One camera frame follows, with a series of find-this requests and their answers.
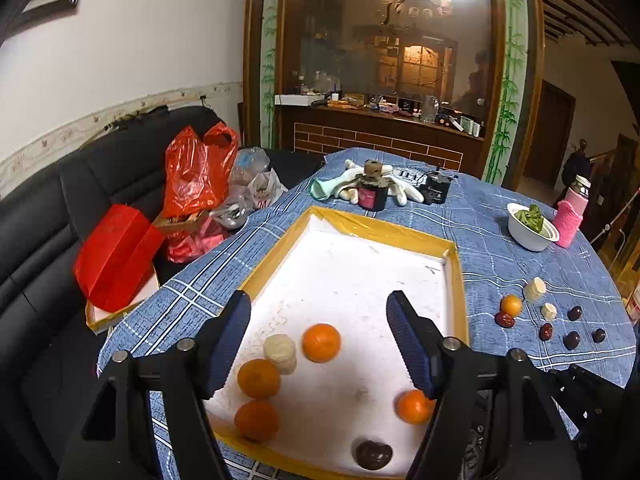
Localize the blue plaid tablecloth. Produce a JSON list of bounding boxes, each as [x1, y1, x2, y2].
[[97, 147, 636, 480]]

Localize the pale green glove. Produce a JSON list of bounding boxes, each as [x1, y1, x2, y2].
[[310, 178, 346, 201]]

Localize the dark jacket on post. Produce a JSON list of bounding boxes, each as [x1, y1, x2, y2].
[[560, 137, 593, 201]]

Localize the wooden door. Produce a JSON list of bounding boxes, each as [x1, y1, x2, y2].
[[522, 80, 576, 193]]

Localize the yellow-rimmed white tray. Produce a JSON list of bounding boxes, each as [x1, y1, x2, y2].
[[202, 205, 471, 480]]

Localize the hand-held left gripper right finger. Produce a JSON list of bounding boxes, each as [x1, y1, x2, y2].
[[386, 290, 583, 480]]

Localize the wooden framed glass partition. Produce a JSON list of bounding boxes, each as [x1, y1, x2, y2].
[[242, 0, 546, 191]]

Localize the brick pattern counter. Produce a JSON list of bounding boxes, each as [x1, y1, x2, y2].
[[275, 92, 486, 171]]

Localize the wooden stair railing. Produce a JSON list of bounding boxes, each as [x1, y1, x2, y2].
[[585, 60, 640, 271]]

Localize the small clear plastic bag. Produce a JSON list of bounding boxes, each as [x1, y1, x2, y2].
[[209, 185, 256, 231]]

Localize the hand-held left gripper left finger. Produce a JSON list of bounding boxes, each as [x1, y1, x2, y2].
[[57, 290, 252, 480]]

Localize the brown cardboard box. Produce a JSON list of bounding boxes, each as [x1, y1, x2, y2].
[[154, 209, 211, 234]]

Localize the pink sleeved bottle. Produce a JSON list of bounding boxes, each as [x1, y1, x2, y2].
[[552, 175, 592, 249]]

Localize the large white cylindrical chunk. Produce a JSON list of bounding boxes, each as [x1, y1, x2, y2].
[[263, 335, 298, 375]]

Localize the orange mandarin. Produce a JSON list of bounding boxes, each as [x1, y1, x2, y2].
[[234, 400, 281, 442], [302, 323, 342, 363], [395, 389, 437, 426], [236, 358, 282, 400]]

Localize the pink plastic bag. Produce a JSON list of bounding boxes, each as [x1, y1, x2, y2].
[[165, 217, 231, 264]]

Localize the black leather sofa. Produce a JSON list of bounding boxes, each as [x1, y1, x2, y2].
[[0, 105, 321, 480]]

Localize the green leafy vegetables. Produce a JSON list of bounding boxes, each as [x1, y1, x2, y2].
[[515, 204, 547, 233]]

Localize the red paper bag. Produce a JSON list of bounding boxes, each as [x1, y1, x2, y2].
[[73, 204, 166, 312]]

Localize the white bowl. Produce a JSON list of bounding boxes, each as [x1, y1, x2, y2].
[[506, 202, 561, 252]]

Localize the clear plastic jug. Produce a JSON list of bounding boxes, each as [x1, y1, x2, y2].
[[312, 71, 341, 96]]

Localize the dark jar with cork lid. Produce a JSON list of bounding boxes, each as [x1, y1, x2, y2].
[[357, 160, 393, 211]]

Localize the red plastic bag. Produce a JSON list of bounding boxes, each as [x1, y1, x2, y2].
[[164, 122, 240, 218]]

